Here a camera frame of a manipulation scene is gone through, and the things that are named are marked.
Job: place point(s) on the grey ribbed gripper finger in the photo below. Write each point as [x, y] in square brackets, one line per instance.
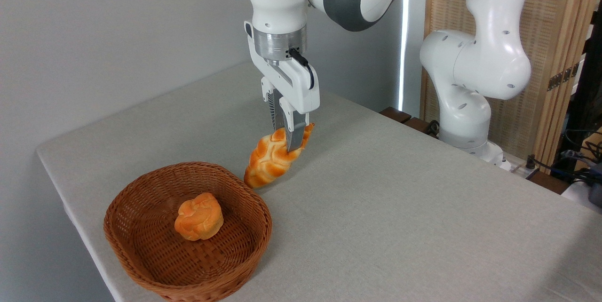
[275, 109]
[296, 130]

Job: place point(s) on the blue grey box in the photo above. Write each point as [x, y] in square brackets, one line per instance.
[596, 186]

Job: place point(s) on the dark brown wooden block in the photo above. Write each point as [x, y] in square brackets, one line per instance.
[418, 125]
[395, 115]

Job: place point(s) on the wooden rattan folding screen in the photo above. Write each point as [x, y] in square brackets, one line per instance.
[555, 10]

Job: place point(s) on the black vertical post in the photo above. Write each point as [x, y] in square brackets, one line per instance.
[585, 81]

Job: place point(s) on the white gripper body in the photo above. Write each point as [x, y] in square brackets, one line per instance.
[296, 85]

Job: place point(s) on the dark metal screen hinge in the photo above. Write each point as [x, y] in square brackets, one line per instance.
[562, 77]

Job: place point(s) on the grey tablecloth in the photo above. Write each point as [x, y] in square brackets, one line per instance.
[400, 208]

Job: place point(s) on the long braided bread loaf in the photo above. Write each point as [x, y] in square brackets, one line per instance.
[265, 161]

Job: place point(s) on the small round bread bun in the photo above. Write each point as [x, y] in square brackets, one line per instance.
[200, 219]

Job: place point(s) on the brown wicker basket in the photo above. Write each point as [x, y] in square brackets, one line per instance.
[141, 245]

